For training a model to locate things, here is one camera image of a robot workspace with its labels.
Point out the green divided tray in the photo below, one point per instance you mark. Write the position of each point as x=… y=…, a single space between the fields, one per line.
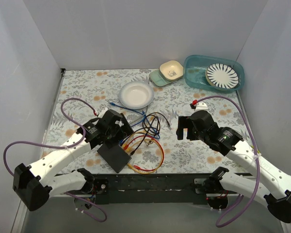
x=158 y=79

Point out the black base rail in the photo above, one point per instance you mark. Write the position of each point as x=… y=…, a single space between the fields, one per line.
x=152 y=188

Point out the black network switch box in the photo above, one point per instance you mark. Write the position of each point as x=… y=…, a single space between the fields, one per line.
x=114 y=155

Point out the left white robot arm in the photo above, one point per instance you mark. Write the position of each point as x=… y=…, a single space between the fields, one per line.
x=39 y=181

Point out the blue striped white plate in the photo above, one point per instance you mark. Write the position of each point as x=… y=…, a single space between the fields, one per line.
x=221 y=76

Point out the white round bowl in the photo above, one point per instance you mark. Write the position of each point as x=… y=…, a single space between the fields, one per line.
x=136 y=95

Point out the cream square panda bowl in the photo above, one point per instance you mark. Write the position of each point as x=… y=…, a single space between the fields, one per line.
x=171 y=70

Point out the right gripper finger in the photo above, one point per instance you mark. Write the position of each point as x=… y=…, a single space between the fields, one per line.
x=183 y=123
x=191 y=133

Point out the teal plastic basin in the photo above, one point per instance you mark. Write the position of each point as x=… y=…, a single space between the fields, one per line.
x=195 y=66

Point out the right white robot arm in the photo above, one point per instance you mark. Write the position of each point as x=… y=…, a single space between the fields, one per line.
x=272 y=187

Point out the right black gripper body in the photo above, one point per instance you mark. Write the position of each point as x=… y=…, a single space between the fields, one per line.
x=190 y=129

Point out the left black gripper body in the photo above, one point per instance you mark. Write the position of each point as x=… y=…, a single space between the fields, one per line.
x=121 y=131

